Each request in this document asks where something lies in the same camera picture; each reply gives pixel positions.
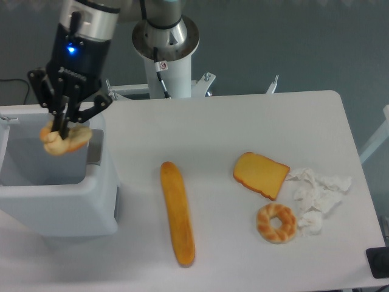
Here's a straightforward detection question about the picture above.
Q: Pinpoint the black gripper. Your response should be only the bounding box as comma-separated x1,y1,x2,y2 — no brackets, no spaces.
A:
27,24,113,139

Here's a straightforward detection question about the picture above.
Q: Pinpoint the round twisted bread bun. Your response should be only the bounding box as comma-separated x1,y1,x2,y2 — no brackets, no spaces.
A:
40,121,92,156

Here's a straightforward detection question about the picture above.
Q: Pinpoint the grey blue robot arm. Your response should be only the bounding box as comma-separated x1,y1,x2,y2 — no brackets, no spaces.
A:
27,1,185,139

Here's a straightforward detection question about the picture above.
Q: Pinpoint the white trash can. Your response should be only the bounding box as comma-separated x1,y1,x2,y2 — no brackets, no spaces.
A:
1,105,120,237

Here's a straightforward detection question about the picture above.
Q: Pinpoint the long baguette bread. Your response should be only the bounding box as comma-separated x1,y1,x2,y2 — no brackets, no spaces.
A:
160,161,195,266

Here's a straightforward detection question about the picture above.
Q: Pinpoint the orange toast slice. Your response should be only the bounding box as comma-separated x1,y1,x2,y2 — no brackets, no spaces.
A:
233,152,290,201

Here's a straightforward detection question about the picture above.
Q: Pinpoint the crumpled white tissue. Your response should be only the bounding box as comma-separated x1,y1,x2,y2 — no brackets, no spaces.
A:
285,168,352,236

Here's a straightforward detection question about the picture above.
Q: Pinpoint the black device at edge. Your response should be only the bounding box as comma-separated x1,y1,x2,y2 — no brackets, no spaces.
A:
365,246,389,279

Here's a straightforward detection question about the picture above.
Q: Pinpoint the black cable on floor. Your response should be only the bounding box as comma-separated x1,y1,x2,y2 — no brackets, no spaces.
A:
0,78,31,106

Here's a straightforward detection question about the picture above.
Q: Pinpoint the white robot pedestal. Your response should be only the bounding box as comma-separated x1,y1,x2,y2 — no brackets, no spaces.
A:
132,15,199,99

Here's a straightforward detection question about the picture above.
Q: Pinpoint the white metal base frame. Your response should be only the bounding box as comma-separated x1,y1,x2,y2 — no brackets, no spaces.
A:
105,71,280,102

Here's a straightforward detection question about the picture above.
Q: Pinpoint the braided ring bread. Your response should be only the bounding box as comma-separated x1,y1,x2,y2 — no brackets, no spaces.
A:
256,203,297,244

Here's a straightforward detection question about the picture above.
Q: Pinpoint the white frame at right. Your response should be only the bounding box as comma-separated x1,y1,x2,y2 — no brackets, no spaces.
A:
359,105,388,164

